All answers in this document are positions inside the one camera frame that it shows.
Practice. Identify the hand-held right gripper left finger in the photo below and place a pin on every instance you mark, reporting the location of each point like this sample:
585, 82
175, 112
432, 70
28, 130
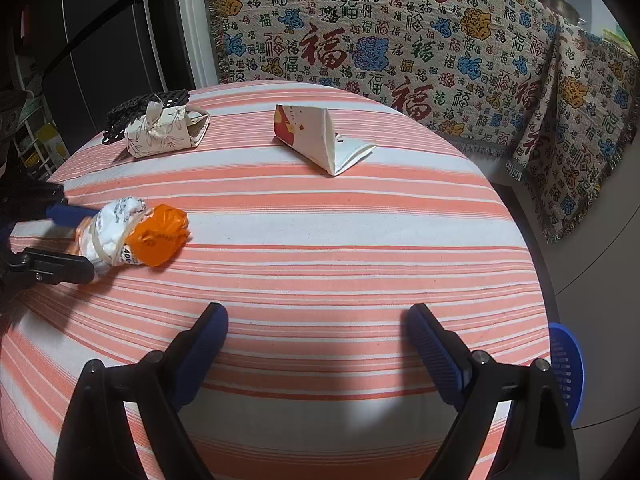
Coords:
200, 355

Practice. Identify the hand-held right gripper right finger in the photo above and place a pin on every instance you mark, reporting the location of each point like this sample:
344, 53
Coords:
435, 355

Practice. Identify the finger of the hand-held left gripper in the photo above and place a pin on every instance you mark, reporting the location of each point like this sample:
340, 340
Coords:
55, 266
70, 213

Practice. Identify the orange white packet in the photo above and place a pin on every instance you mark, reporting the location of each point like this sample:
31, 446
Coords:
155, 235

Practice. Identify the blue plastic basket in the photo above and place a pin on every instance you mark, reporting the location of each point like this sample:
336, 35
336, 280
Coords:
567, 370

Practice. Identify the yellow cardboard box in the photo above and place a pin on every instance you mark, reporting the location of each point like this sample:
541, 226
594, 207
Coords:
50, 143

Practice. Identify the black foam mesh sleeve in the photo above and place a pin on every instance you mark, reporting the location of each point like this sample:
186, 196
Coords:
125, 110

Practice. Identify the floral white paper box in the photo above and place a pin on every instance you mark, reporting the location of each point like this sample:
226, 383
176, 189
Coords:
160, 132

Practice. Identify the dark grey refrigerator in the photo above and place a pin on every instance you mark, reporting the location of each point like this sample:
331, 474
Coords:
115, 35

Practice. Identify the orange striped tablecloth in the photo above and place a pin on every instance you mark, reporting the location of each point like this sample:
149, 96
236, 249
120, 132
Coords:
325, 260

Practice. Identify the white red paper carton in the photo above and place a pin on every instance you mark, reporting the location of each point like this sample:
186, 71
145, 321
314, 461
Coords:
310, 130

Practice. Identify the green plastic containers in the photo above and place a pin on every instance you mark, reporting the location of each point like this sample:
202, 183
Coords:
619, 36

